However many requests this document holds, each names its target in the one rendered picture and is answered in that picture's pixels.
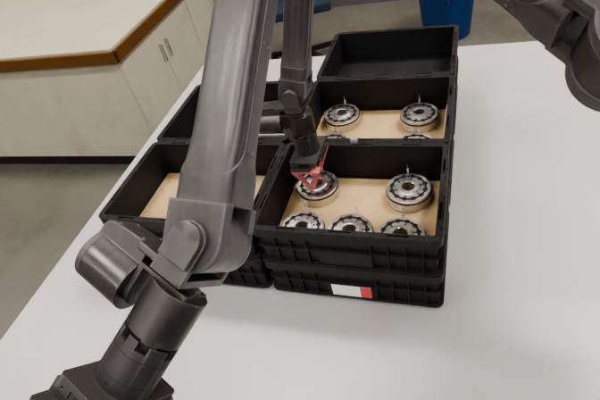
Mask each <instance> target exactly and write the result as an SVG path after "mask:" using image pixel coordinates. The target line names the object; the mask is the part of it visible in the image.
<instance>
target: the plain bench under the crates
mask: <svg viewBox="0 0 600 400"><path fill-rule="evenodd" d="M457 55H458V58H459V67H458V80H457V85H458V93H457V106H456V120H455V133H454V160H453V174H452V187H451V202H450V205H449V213H450V215H449V229H448V242H447V256H446V283H445V296H444V303H443V305H441V306H440V307H438V308H433V307H425V306H418V305H409V304H394V303H386V302H378V301H371V300H362V299H354V298H346V297H338V296H323V295H315V294H307V293H299V292H291V291H283V290H277V289H276V288H275V287H274V281H275V279H276V278H275V279H274V281H273V284H272V285H271V286H270V287H268V288H259V287H244V286H236V285H228V284H221V285H220V286H214V287H200V289H201V290H202V292H203V293H205V294H206V299H207V305H206V307H205V308H204V310H203V311H202V313H201V314H200V316H199V318H198V319H197V321H196V323H195V325H194V326H193V328H192V329H191V330H190V332H189V333H188V335H187V337H186V339H185V340H184V342H183V344H182V345H181V347H180V348H179V351H178V352H177V353H176V355H175V356H174V358H173V359H172V361H171V363H170V365H169V366H168V368H167V370H166V371H165V373H164V374H163V375H162V378H163V379H164V380H165V381H166V382H168V383H169V384H170V385H171V386H172V387H173V388H174V390H175V391H174V393H173V395H172V397H173V398H172V399H173V400H600V112H596V111H593V110H591V109H589V108H587V107H586V106H584V105H583V104H581V103H580V102H578V101H577V100H576V98H575V97H574V96H573V95H572V94H571V92H570V90H569V89H568V87H567V84H566V80H565V77H564V70H565V64H564V63H563V62H561V61H560V60H558V59H557V58H556V57H555V56H553V55H552V54H550V53H549V52H548V51H546V50H545V46H544V45H542V44H541V43H540V42H538V41H531V42H519V43H506V44H493V45H480V46H458V52H457ZM203 69H204V66H203V67H202V68H201V69H200V71H199V72H198V73H197V74H196V76H195V77H194V78H193V80H192V81H191V82H190V84H189V85H188V86H187V88H186V90H185V91H184V92H183V94H182V95H181V96H180V98H179V99H178V101H177V102H176V103H175V105H173V107H172V108H171V110H170V111H169V112H168V114H167V115H166V116H165V118H164V119H163V120H162V122H161V124H160V125H159V126H158V128H157V129H156V130H155V132H154V133H153V135H152V136H151V137H150V138H149V139H148V141H147V142H146V144H145V145H144V146H143V148H142V149H141V150H140V152H139V153H138V154H137V156H136V158H135V159H134V160H133V162H132V163H131V164H130V166H129V167H128V169H127V170H125V172H124V173H123V175H122V176H121V178H120V179H119V180H118V182H117V183H116V184H115V186H114V187H113V188H112V190H111V192H110V193H109V194H108V196H107V197H106V198H105V200H104V201H103V202H102V203H101V204H100V206H99V207H98V209H97V210H96V212H95V213H94V214H93V216H92V217H91V218H90V220H89V221H88V222H87V224H86V226H85V227H84V228H83V230H82V231H81V232H80V233H79V234H78V236H77V237H76V238H75V240H74V241H73V243H72V244H71V246H70V247H69V248H68V250H67V251H66V252H65V254H64V255H63V256H62V258H61V260H60V261H59V262H58V263H57V264H56V265H55V267H54V268H53V270H52V271H51V272H50V274H49V275H48V277H47V278H46V280H45V281H44V282H43V284H42V285H41V286H40V288H39V289H38V290H37V292H36V294H35V295H34V296H33V297H32V298H31V299H30V301H29V302H28V304H27V305H26V306H25V308H24V309H23V311H22V312H21V314H20V315H19V316H18V318H17V319H16V320H15V322H14V323H13V324H12V326H11V327H10V328H9V329H8V331H7V332H6V333H5V335H4V336H3V338H2V339H1V340H0V400H29V398H30V397H31V396H32V395H34V394H36V393H39V392H42V391H45V390H48V389H49V388H50V387H51V385H52V384H53V382H54V380H55V378H56V376H57V375H60V374H62V372H63V371H64V370H68V369H70V368H74V367H78V366H80V365H84V364H87V363H93V362H96V361H100V360H101V358H102V357H103V355H104V353H105V351H106V350H107V348H108V346H109V345H110V344H111V343H112V341H113V339H114V337H115V335H116V334H117V332H118V331H119V329H120V327H121V325H122V323H123V322H124V321H125V320H126V319H127V316H128V315H129V312H130V311H131V309H132V308H133V306H134V305H132V306H131V307H129V308H126V309H118V308H116V307H115V306H114V305H113V304H112V303H110V302H109V301H108V300H107V299H106V298H105V297H104V296H102V295H101V294H100V293H99V292H98V291H97V290H96V289H95V288H94V287H92V286H91V285H90V284H89V283H88V282H87V281H86V280H85V279H83V278H82V277H81V276H80V275H79V274H78V273H77V272H76V271H75V267H74V263H75V259H76V256H77V254H78V252H79V250H80V248H81V247H83V245H84V244H85V243H86V242H87V241H88V240H89V239H90V238H91V237H93V236H94V235H95V234H96V233H97V232H99V231H100V230H101V228H102V227H103V226H104V224H103V223H102V221H101V220H100V219H99V216H98V215H99V213H100V212H101V211H102V209H103V208H104V207H105V205H106V204H107V203H108V201H109V200H110V199H111V197H112V196H113V194H114V193H115V192H116V190H117V189H118V188H119V186H120V185H121V184H122V182H123V181H124V180H125V179H126V178H127V177H128V175H129V174H130V172H131V171H132V170H133V168H134V167H135V166H136V165H137V163H138V162H139V160H140V159H141V158H142V156H143V155H144V154H145V152H146V151H147V149H148V148H149V147H150V145H152V144H153V143H154V142H157V137H158V136H159V134H160V133H161V132H162V130H163V129H164V127H165V126H166V125H167V123H168V122H169V121H170V120H171V118H172V117H173V115H174V114H175V113H176V111H177V110H178V109H179V108H180V107H181V105H182V104H183V103H184V101H185V100H186V99H187V98H188V96H189V95H190V93H191V92H192V91H193V89H194V88H195V87H196V86H197V85H200V84H201V80H202V75H203Z"/></svg>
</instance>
